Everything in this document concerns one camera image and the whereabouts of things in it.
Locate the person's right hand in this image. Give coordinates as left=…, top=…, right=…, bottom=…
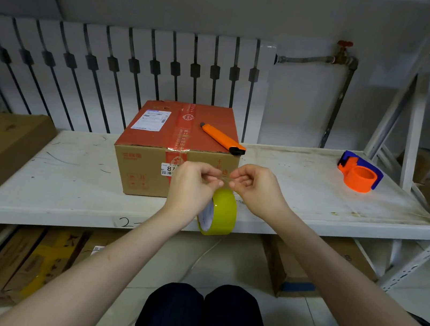
left=223, top=161, right=300, bottom=225

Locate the person's left hand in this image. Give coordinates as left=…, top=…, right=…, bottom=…
left=160, top=157, right=227, bottom=233

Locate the yellow packing tape roll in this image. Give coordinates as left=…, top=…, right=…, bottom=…
left=194, top=184, right=242, bottom=240

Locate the person's left forearm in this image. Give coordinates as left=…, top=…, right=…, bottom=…
left=0, top=183, right=192, bottom=326

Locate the person's right forearm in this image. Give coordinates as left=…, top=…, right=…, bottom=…
left=250, top=205, right=430, bottom=326

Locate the orange utility knife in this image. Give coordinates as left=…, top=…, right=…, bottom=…
left=196, top=122, right=250, bottom=157

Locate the red-topped cardboard parcel box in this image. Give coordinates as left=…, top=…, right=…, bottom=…
left=107, top=91, right=248, bottom=211

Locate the cardboard box with blue tape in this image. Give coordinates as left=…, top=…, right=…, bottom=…
left=253, top=224, right=384, bottom=313

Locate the orange and blue tape dispenser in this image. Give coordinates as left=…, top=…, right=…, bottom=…
left=333, top=149, right=387, bottom=197

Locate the small labelled cardboard box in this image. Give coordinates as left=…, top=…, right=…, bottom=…
left=72, top=225, right=128, bottom=273

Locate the grey metal water pipe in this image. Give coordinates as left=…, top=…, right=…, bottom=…
left=264, top=46, right=359, bottom=152

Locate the yellow printed cardboard box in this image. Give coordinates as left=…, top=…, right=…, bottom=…
left=2, top=219, right=92, bottom=309

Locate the white metal shelf rack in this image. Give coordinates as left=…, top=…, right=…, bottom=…
left=0, top=0, right=430, bottom=300

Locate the flat brown cardboard box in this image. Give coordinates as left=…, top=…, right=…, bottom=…
left=0, top=219, right=48, bottom=307

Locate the white wall radiator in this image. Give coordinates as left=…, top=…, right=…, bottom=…
left=0, top=0, right=279, bottom=172

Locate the red-handled brass valve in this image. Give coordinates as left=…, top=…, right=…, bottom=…
left=332, top=39, right=356, bottom=67

